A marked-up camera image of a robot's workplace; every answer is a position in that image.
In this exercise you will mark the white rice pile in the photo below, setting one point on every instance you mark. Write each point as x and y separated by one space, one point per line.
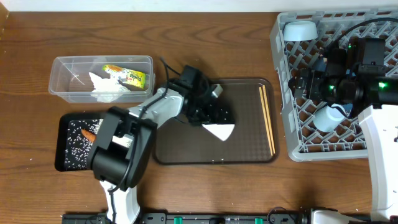
78 146

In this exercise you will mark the grey dishwasher rack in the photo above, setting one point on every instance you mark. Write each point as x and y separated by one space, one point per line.
346 141

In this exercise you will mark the clear plastic bin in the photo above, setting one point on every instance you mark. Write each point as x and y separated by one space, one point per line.
70 80

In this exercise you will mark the yellow-green snack wrapper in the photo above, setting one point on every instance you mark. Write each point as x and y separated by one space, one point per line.
126 76

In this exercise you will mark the white cup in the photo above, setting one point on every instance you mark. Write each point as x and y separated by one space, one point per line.
221 131

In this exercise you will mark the wooden chopstick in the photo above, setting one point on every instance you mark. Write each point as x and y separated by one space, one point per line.
268 114
265 120

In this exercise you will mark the white napkin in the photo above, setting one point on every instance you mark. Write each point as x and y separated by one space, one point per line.
106 90

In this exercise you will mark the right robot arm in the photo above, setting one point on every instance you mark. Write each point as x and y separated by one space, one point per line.
374 104

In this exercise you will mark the dark blue plate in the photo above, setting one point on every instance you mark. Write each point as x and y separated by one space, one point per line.
320 65

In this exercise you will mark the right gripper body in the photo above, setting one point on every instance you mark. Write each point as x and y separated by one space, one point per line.
320 88

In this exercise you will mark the orange carrot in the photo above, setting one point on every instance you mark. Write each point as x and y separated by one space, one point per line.
88 135

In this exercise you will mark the right wooden chopstick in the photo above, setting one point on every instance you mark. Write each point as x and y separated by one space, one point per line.
268 114

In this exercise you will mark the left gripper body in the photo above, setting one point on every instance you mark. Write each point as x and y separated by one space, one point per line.
199 108

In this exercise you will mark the light blue bowl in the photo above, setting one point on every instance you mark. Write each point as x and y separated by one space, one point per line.
300 31

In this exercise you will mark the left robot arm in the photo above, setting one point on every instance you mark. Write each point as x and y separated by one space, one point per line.
121 196

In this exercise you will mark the light blue cup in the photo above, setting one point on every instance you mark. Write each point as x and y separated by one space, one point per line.
328 118

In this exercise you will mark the left wooden chopstick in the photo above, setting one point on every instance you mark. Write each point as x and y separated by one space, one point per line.
265 120

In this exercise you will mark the black plastic tray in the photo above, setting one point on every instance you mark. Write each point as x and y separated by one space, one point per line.
60 155

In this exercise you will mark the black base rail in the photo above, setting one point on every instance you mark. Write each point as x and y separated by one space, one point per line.
275 217

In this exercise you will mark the brown serving tray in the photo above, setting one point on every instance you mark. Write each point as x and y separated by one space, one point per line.
179 143

